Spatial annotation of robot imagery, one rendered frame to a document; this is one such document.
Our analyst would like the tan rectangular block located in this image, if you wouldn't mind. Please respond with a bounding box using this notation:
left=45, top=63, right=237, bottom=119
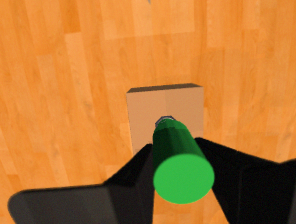
left=126, top=83, right=204, bottom=157

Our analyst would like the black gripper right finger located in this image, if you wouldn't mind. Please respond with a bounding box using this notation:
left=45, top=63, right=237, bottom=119
left=195, top=137, right=296, bottom=224

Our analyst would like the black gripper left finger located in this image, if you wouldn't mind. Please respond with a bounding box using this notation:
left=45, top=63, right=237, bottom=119
left=7, top=143, right=155, bottom=224

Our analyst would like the green cylinder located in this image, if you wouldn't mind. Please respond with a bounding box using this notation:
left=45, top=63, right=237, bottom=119
left=153, top=120, right=214, bottom=204

